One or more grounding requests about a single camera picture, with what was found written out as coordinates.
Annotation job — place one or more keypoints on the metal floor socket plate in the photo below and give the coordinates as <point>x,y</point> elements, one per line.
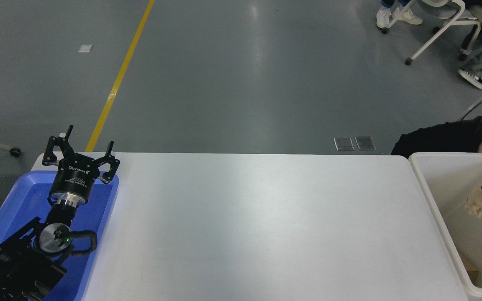
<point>365,143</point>
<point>344,144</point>

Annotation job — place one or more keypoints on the tan paper ball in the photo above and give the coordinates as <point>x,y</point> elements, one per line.
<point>479,205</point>

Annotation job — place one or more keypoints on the large pale plastic bin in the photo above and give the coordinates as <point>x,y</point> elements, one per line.
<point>458,234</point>

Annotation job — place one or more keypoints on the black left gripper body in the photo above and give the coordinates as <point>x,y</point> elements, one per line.
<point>74,177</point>

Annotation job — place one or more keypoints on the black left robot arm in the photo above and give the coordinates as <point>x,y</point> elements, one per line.
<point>23,259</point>

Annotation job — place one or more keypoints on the brown cardboard piece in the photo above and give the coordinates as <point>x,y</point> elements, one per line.
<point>470,267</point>

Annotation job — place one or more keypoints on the white wheeled chair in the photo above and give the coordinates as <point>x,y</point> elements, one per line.
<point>444,10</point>

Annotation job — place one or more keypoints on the blue plastic tray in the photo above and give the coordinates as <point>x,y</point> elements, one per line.
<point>19,200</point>

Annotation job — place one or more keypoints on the white paper scrap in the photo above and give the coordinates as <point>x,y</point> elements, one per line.
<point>85,48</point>

